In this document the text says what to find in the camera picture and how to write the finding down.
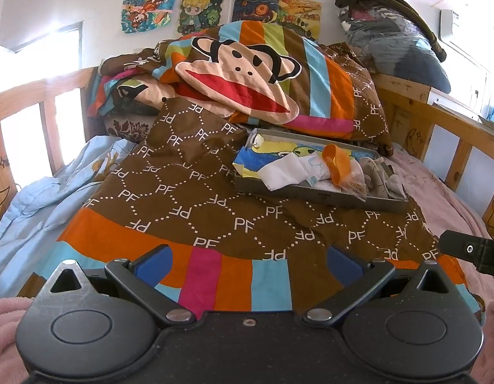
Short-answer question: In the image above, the blue background figure drawing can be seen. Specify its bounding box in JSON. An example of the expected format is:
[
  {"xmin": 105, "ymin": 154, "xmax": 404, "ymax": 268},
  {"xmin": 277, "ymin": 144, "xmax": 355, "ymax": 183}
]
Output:
[{"xmin": 121, "ymin": 0, "xmax": 179, "ymax": 35}]

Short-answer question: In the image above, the wooden bed frame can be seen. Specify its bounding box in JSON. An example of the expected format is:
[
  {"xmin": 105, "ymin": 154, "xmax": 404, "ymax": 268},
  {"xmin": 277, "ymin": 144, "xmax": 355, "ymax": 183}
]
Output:
[{"xmin": 0, "ymin": 66, "xmax": 494, "ymax": 245}]

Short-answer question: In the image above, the large beige printed drawstring pouch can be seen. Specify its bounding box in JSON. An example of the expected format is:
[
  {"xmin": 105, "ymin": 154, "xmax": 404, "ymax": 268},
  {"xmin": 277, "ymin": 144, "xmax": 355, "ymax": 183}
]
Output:
[{"xmin": 380, "ymin": 170, "xmax": 406, "ymax": 202}]

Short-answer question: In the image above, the window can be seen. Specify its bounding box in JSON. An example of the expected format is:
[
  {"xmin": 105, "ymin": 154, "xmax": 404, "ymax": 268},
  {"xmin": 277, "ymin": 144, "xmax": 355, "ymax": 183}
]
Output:
[{"xmin": 0, "ymin": 21, "xmax": 84, "ymax": 97}]

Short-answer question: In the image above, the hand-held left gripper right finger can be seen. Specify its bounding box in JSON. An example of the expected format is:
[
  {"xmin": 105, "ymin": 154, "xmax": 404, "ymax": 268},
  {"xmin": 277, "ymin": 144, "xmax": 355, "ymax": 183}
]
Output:
[{"xmin": 302, "ymin": 244, "xmax": 452, "ymax": 327}]

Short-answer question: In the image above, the white air conditioner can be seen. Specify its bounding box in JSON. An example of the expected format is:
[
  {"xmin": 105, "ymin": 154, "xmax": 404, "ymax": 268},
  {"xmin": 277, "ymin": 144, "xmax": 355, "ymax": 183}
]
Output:
[{"xmin": 439, "ymin": 8, "xmax": 492, "ymax": 73}]

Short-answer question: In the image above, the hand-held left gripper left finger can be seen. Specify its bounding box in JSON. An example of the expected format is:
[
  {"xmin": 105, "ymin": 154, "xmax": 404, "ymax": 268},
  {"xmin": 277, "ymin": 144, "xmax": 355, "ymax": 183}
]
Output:
[{"xmin": 42, "ymin": 244, "xmax": 194, "ymax": 325}]

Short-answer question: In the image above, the pink bed sheet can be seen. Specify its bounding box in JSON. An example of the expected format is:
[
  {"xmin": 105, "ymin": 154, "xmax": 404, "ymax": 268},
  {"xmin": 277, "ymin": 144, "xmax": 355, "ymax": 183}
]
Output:
[{"xmin": 390, "ymin": 143, "xmax": 494, "ymax": 384}]

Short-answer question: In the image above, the blond cartoon child drawing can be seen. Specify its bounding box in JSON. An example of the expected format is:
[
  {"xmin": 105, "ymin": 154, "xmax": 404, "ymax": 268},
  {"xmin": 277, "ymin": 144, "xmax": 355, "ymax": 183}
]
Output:
[{"xmin": 177, "ymin": 0, "xmax": 224, "ymax": 36}]

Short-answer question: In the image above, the grey rectangular tray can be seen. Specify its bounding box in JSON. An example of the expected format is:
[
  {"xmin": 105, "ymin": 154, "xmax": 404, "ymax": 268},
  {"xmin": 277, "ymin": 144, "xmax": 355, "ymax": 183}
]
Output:
[{"xmin": 233, "ymin": 128, "xmax": 410, "ymax": 215}]

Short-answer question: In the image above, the folded monkey face quilt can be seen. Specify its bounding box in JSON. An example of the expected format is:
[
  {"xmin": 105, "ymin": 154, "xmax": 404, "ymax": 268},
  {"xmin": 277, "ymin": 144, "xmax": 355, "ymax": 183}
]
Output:
[{"xmin": 86, "ymin": 20, "xmax": 393, "ymax": 153}]

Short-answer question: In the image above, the pink fluffy cloth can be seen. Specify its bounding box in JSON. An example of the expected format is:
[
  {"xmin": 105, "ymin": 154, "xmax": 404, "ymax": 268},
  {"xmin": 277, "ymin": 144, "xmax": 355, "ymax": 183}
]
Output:
[{"xmin": 0, "ymin": 295, "xmax": 36, "ymax": 353}]

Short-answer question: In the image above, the white blue patch baby cloth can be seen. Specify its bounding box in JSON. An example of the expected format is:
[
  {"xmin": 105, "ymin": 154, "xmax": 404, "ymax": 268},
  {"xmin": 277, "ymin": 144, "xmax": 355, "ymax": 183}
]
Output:
[{"xmin": 307, "ymin": 176, "xmax": 346, "ymax": 194}]

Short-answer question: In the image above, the light blue blanket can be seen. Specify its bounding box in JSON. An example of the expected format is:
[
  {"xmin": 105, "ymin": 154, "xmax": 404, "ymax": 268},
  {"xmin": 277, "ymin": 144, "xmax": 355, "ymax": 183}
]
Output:
[{"xmin": 0, "ymin": 135, "xmax": 136, "ymax": 291}]

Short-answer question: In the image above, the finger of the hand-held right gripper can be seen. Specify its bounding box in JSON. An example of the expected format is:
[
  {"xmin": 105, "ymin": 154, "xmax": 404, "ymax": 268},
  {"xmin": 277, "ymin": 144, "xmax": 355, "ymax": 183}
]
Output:
[{"xmin": 437, "ymin": 229, "xmax": 494, "ymax": 276}]

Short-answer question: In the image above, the dark floral pillow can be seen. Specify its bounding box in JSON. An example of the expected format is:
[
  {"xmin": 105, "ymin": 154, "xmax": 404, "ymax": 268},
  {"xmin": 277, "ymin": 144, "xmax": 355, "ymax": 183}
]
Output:
[{"xmin": 105, "ymin": 114, "xmax": 152, "ymax": 145}]

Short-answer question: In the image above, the orange strap bag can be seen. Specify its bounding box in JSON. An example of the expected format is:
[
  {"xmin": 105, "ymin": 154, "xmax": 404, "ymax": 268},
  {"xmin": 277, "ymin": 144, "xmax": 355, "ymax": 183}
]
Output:
[{"xmin": 322, "ymin": 143, "xmax": 368, "ymax": 200}]

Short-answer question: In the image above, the white printed handkerchief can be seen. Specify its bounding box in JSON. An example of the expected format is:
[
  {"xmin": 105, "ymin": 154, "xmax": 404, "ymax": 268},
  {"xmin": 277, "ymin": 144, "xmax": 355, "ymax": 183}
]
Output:
[{"xmin": 301, "ymin": 155, "xmax": 332, "ymax": 181}]

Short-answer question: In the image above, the clear bag of clothes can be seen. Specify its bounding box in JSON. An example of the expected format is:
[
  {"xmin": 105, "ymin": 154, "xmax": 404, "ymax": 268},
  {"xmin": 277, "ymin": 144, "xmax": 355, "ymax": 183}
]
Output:
[{"xmin": 338, "ymin": 3, "xmax": 452, "ymax": 93}]

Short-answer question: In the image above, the swirly night sky drawing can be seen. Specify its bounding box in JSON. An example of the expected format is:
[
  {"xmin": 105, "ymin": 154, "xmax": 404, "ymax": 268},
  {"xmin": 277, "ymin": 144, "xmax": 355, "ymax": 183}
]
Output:
[{"xmin": 232, "ymin": 0, "xmax": 280, "ymax": 23}]

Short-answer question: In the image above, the yellow landscape drawing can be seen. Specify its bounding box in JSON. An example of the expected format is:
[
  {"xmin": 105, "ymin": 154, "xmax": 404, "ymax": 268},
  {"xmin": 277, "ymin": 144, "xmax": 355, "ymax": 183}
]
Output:
[{"xmin": 278, "ymin": 0, "xmax": 323, "ymax": 41}]

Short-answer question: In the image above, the brown patterned striped quilt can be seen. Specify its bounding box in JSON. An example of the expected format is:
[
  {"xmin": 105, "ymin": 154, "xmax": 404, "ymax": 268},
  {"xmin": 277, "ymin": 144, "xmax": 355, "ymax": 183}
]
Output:
[{"xmin": 21, "ymin": 98, "xmax": 482, "ymax": 321}]

